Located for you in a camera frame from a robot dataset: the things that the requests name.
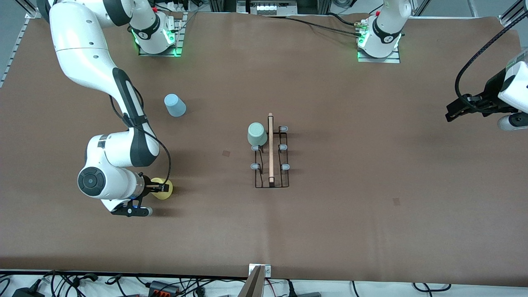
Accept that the yellow plastic cup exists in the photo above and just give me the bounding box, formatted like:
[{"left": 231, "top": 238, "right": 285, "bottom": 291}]
[{"left": 149, "top": 177, "right": 174, "bottom": 201}]

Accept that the pale green plastic cup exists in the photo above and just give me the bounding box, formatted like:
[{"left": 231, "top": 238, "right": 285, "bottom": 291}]
[{"left": 247, "top": 122, "right": 269, "bottom": 147}]

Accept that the black wire cup holder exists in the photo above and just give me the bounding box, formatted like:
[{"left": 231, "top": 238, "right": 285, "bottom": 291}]
[{"left": 250, "top": 112, "right": 290, "bottom": 189}]

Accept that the light blue plastic cup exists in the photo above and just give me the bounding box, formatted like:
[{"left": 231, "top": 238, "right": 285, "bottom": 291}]
[{"left": 164, "top": 94, "right": 187, "bottom": 118}]

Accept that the black orange connector block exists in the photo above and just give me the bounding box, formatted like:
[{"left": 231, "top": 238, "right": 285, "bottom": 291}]
[{"left": 147, "top": 280, "right": 181, "bottom": 296}]

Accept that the grey slanted pole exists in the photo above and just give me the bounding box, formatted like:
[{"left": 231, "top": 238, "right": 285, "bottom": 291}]
[{"left": 238, "top": 265, "right": 265, "bottom": 297}]

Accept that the brown table mat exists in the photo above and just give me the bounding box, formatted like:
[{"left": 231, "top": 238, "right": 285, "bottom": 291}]
[{"left": 0, "top": 9, "right": 528, "bottom": 288}]

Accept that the black power adapter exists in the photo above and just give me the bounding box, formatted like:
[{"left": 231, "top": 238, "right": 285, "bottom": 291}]
[{"left": 12, "top": 287, "right": 44, "bottom": 297}]

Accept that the white power strip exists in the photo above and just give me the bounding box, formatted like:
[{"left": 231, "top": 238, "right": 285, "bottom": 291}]
[{"left": 165, "top": 0, "right": 191, "bottom": 13}]

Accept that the white connector box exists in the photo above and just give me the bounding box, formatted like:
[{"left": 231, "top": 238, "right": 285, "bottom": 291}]
[{"left": 248, "top": 0, "right": 298, "bottom": 16}]

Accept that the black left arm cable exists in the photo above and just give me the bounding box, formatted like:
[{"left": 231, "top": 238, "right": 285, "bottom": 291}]
[{"left": 455, "top": 12, "right": 528, "bottom": 108}]

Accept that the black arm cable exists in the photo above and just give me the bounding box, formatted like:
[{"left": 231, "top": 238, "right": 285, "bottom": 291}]
[
  {"left": 455, "top": 12, "right": 528, "bottom": 108},
  {"left": 109, "top": 94, "right": 172, "bottom": 189}
]

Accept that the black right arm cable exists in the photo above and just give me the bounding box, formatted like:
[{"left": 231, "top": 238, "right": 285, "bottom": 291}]
[{"left": 109, "top": 94, "right": 172, "bottom": 189}]

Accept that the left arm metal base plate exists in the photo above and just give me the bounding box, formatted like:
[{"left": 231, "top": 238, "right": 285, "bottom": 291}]
[{"left": 357, "top": 41, "right": 401, "bottom": 64}]

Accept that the aluminium corner rail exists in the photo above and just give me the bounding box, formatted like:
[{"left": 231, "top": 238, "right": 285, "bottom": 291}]
[{"left": 498, "top": 0, "right": 528, "bottom": 28}]

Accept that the small metal bracket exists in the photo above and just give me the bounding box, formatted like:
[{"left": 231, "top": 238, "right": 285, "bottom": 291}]
[{"left": 249, "top": 264, "right": 272, "bottom": 278}]

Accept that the short black cable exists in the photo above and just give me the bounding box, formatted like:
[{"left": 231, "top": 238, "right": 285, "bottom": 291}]
[{"left": 326, "top": 12, "right": 361, "bottom": 27}]

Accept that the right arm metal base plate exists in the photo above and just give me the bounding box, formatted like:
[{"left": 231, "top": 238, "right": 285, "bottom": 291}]
[{"left": 138, "top": 12, "right": 185, "bottom": 57}]

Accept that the long black cable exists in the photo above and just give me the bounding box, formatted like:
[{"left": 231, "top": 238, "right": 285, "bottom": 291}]
[{"left": 264, "top": 14, "right": 363, "bottom": 38}]

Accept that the black looped floor cable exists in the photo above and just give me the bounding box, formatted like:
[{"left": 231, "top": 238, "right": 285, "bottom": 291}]
[{"left": 412, "top": 282, "right": 453, "bottom": 293}]

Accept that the aluminium frame post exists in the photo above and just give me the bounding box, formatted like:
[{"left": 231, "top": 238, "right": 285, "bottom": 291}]
[{"left": 208, "top": 0, "right": 238, "bottom": 13}]

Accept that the aluminium side rail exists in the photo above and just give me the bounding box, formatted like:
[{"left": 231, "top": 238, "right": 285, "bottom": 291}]
[{"left": 0, "top": 12, "right": 33, "bottom": 88}]

